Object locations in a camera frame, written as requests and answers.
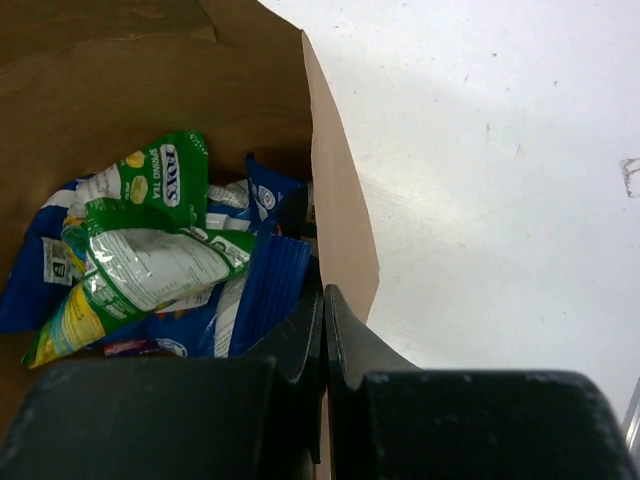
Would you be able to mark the green snack bag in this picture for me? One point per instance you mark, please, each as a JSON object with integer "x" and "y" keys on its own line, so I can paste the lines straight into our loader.
{"x": 141, "y": 228}

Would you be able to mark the purple snack bag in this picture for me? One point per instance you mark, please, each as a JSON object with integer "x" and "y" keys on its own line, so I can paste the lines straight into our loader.
{"x": 131, "y": 348}

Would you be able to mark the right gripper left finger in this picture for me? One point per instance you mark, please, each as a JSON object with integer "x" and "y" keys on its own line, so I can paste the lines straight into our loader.
{"x": 256, "y": 416}

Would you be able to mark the dark blue snack bag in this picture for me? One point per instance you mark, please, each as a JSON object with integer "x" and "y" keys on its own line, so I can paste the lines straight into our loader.
{"x": 241, "y": 311}

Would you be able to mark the blue white snack bag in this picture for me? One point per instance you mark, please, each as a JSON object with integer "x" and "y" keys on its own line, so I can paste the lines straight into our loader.
{"x": 50, "y": 261}

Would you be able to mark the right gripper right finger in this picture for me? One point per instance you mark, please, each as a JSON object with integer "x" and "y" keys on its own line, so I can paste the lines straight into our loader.
{"x": 392, "y": 420}

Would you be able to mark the brown paper bag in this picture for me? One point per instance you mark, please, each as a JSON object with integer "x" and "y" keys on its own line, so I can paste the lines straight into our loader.
{"x": 84, "y": 83}

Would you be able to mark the aluminium front rail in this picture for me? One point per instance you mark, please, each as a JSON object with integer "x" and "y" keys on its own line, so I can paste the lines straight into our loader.
{"x": 631, "y": 423}

